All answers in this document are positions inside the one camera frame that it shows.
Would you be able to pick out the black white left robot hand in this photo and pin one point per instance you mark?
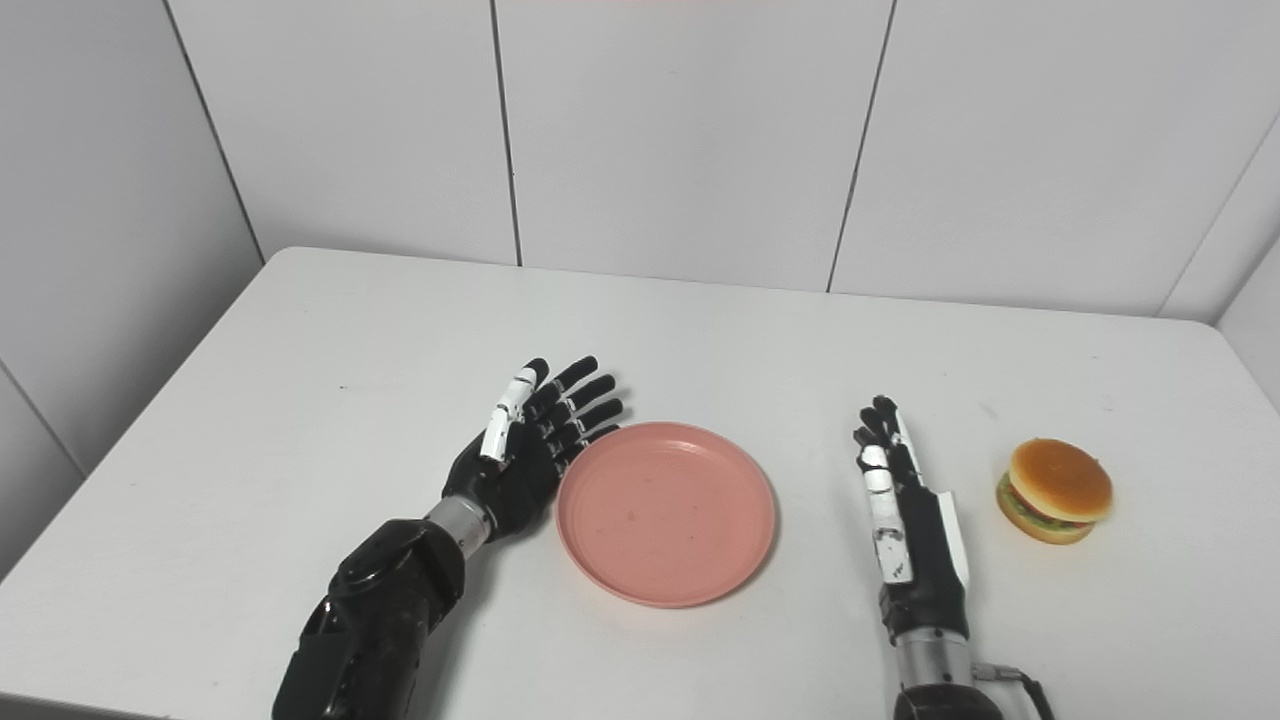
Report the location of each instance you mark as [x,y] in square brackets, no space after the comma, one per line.
[515,485]

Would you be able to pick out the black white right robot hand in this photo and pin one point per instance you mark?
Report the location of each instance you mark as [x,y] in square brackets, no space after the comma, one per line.
[935,570]

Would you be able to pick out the pink round plate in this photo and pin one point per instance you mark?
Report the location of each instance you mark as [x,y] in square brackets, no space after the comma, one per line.
[665,515]

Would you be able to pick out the toy hamburger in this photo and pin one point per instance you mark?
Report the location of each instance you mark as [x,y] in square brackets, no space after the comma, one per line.
[1060,480]

